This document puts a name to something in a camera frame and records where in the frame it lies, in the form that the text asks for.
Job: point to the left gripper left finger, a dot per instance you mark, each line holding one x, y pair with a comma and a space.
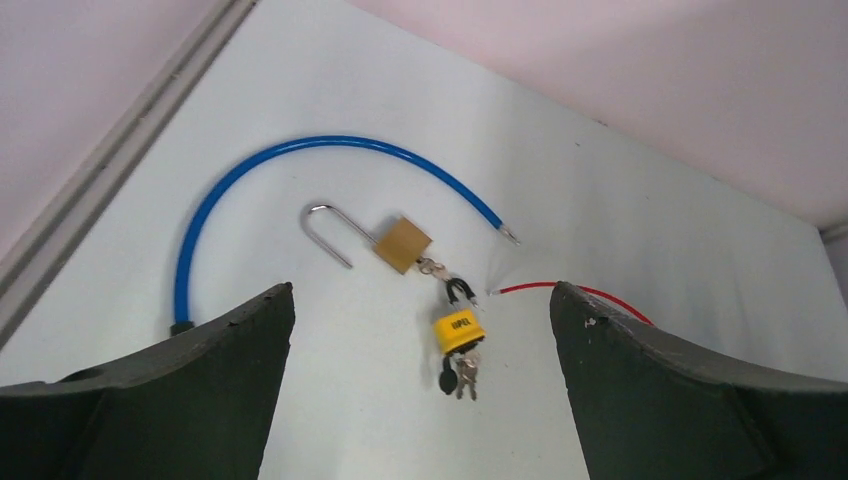
196, 406

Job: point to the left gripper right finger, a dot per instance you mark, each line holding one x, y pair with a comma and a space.
650, 405

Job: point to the red cable padlock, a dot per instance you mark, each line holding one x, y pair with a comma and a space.
579, 292

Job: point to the silver key pair front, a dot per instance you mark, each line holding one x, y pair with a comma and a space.
467, 370

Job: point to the yellow black padlock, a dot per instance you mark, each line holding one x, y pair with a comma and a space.
457, 333

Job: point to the brass padlock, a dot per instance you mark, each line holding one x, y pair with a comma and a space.
402, 245

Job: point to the brass padlock keys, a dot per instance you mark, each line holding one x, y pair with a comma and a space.
428, 266

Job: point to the left aluminium frame post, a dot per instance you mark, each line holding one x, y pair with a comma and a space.
46, 246

